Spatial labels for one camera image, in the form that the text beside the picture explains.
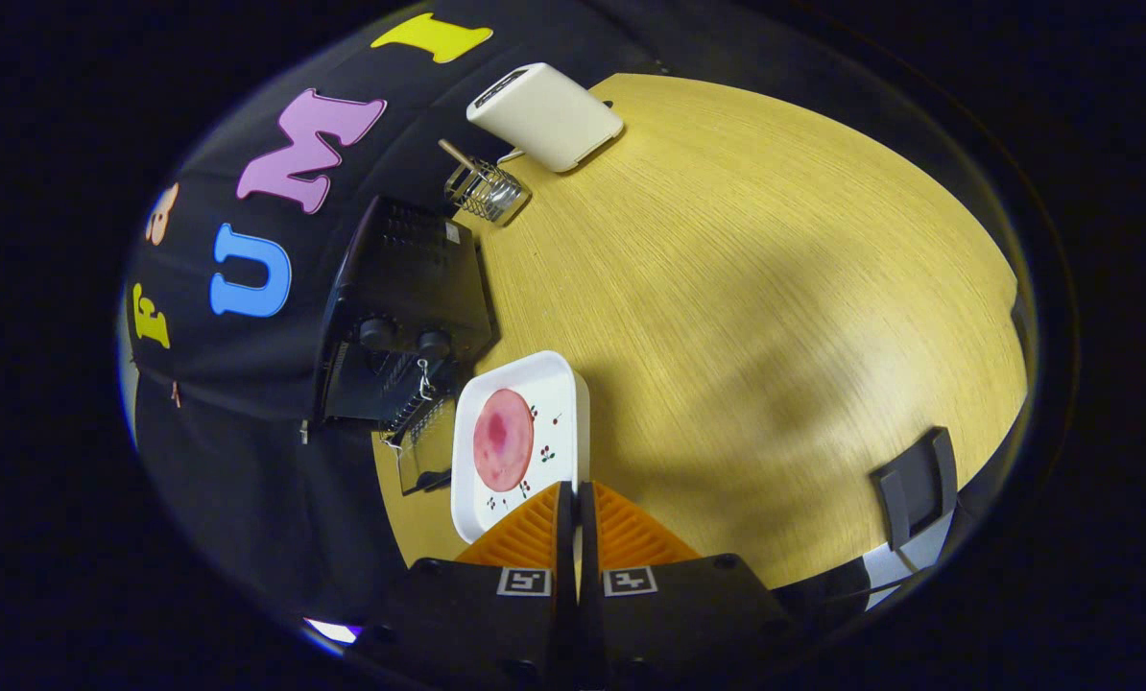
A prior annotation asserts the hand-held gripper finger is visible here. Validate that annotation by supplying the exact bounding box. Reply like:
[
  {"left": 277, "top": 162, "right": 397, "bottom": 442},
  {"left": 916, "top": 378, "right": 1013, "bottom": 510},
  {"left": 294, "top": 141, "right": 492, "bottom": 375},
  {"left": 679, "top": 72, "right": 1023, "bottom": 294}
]
[
  {"left": 357, "top": 482, "right": 577, "bottom": 691},
  {"left": 578, "top": 482, "right": 795, "bottom": 691}
]

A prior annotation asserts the pink ham slice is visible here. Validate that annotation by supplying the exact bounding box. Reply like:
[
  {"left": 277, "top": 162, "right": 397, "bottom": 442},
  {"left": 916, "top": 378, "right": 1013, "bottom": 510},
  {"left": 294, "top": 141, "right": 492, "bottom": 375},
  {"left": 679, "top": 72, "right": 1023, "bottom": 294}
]
[{"left": 472, "top": 389, "right": 536, "bottom": 493}]

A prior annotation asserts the white square plate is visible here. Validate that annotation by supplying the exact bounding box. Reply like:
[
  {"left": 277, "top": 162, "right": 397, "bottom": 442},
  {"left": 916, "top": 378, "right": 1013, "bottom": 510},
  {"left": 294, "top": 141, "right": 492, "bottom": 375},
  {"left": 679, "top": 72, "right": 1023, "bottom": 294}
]
[{"left": 450, "top": 350, "right": 591, "bottom": 544}]

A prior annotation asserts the black toaster oven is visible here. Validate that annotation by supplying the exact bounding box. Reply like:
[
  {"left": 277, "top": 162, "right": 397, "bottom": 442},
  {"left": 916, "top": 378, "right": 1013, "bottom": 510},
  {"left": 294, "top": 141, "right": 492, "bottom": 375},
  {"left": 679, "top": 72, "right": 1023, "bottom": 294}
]
[{"left": 314, "top": 195, "right": 497, "bottom": 497}]

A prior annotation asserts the white bread toaster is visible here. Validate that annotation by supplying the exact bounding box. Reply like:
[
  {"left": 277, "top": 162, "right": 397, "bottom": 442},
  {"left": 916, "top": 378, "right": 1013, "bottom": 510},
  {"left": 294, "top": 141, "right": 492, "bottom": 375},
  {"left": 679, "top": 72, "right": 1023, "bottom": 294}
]
[{"left": 466, "top": 62, "right": 625, "bottom": 175}]

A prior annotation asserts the black backdrop cloth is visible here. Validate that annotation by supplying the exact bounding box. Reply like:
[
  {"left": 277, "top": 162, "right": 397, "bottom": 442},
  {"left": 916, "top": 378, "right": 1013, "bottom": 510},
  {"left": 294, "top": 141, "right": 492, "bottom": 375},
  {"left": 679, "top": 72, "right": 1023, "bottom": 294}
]
[{"left": 122, "top": 0, "right": 689, "bottom": 625}]

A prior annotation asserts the wire utensil holder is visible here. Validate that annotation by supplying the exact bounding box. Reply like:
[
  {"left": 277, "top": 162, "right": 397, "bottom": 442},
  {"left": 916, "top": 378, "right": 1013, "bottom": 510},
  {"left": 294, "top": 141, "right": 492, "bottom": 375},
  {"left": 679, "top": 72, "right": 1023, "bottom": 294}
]
[{"left": 443, "top": 158, "right": 533, "bottom": 228}]

